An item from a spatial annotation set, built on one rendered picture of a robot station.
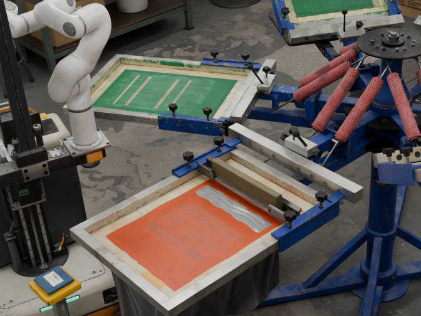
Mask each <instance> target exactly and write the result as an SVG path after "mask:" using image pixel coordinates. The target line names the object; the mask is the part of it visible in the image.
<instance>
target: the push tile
mask: <svg viewBox="0 0 421 316"><path fill-rule="evenodd" d="M34 281H35V282H36V283H37V284H38V285H39V286H40V287H41V288H42V289H43V290H44V291H45V292H46V293H47V294H48V295H50V294H52V293H53V292H55V291H57V290H59V289H60V288H62V287H64V286H66V285H67V284H69V283H71V282H73V281H74V279H73V278H72V277H71V276H70V275H69V274H67V272H65V271H64V270H63V269H62V268H61V267H60V266H59V265H58V266H56V267H54V268H52V269H51V270H49V271H47V272H45V273H44V274H42V275H40V276H38V277H36V278H34Z"/></svg>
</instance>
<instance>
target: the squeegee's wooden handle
mask: <svg viewBox="0 0 421 316"><path fill-rule="evenodd" d="M212 170H213V171H214V174H215V177H218V178H220V179H222V180H223V181H225V182H227V183H228V184H230V185H232V186H234V187H235V188H237V189H238V190H240V191H242V192H244V193H245V194H247V195H248V196H251V197H252V198H254V199H255V200H257V201H259V202H260V203H262V204H264V205H265V206H267V207H269V205H272V206H274V207H275V208H278V209H279V210H281V211H282V210H283V199H282V194H280V193H278V192H276V191H275V190H273V189H271V188H270V187H267V186H266V185H264V184H262V183H261V182H259V181H257V180H255V179H253V178H252V177H250V176H248V175H247V174H245V173H243V172H241V171H240V170H238V169H236V168H235V167H232V166H230V165H229V164H227V163H225V162H224V161H222V160H220V159H218V158H215V159H212ZM269 208H271V207H269Z"/></svg>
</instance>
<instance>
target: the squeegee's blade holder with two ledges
mask: <svg viewBox="0 0 421 316"><path fill-rule="evenodd" d="M215 180H216V181H217V182H219V183H221V184H222V185H224V186H225V187H227V188H229V189H230V190H232V191H234V192H236V193H237V194H239V195H240V196H242V197H244V198H246V199H247V200H249V201H250V202H252V203H254V204H255V205H257V206H259V207H260V208H262V209H264V210H265V211H267V212H270V211H271V208H269V207H267V206H265V205H264V204H262V203H260V202H259V201H257V200H255V199H254V198H252V197H251V196H248V195H247V194H245V193H244V192H242V191H240V190H238V189H237V188H235V187H234V186H232V185H230V184H228V183H227V182H225V181H223V180H222V179H220V178H218V177H216V178H215Z"/></svg>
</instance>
